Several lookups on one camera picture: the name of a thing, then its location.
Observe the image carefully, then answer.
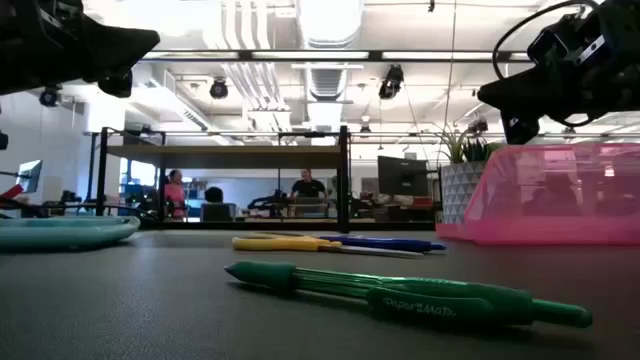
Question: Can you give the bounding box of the dark table mat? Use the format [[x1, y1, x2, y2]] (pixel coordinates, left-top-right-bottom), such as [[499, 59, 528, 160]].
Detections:
[[0, 228, 640, 360]]

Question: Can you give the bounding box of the black computer monitor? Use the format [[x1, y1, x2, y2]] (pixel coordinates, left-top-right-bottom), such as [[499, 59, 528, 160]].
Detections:
[[376, 155, 432, 198]]

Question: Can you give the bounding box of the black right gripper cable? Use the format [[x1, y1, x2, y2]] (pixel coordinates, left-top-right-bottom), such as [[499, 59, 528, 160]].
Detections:
[[491, 0, 601, 82]]

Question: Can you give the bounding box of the black overhead rail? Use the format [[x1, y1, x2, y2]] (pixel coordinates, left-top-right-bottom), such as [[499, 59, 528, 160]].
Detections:
[[138, 49, 532, 64]]

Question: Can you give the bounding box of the succulent in white patterned pot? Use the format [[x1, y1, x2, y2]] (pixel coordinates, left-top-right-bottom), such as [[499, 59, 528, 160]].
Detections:
[[435, 123, 504, 225]]

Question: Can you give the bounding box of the blue ballpoint pen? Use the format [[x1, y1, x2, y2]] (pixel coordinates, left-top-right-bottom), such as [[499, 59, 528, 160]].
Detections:
[[318, 234, 447, 253]]

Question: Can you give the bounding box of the wooden shelf with black legs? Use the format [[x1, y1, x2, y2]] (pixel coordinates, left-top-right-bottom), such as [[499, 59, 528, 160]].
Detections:
[[93, 125, 352, 234]]

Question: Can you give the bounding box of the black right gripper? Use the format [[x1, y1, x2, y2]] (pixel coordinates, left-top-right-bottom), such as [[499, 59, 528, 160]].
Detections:
[[477, 0, 640, 126]]

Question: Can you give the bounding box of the green ballpoint pen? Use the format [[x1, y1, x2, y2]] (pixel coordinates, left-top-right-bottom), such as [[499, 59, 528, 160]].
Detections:
[[223, 260, 595, 330]]

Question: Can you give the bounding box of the black ceiling spotlight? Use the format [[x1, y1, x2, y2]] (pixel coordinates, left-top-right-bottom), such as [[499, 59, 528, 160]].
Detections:
[[38, 86, 60, 108], [377, 64, 406, 101], [208, 76, 230, 100]]

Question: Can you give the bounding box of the light blue calculator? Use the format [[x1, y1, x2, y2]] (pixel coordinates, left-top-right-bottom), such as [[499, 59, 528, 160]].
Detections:
[[0, 214, 142, 252]]

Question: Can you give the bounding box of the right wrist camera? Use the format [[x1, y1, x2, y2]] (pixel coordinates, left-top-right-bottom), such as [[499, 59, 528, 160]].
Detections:
[[500, 115, 543, 147]]

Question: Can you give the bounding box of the transparent pink pencil case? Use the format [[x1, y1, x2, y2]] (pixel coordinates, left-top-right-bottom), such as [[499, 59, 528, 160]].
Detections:
[[434, 141, 640, 247]]

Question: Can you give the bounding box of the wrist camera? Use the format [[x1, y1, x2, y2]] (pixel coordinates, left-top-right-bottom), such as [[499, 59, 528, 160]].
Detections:
[[500, 115, 543, 147], [97, 68, 134, 99]]

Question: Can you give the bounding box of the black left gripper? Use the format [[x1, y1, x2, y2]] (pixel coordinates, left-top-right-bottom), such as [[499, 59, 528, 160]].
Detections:
[[0, 0, 162, 97]]

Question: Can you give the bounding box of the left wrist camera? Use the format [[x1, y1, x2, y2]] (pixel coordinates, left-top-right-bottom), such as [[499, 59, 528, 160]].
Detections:
[[97, 68, 134, 99]]

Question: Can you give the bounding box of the small tilted monitor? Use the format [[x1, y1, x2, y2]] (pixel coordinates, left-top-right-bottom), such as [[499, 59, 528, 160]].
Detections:
[[16, 159, 44, 195]]

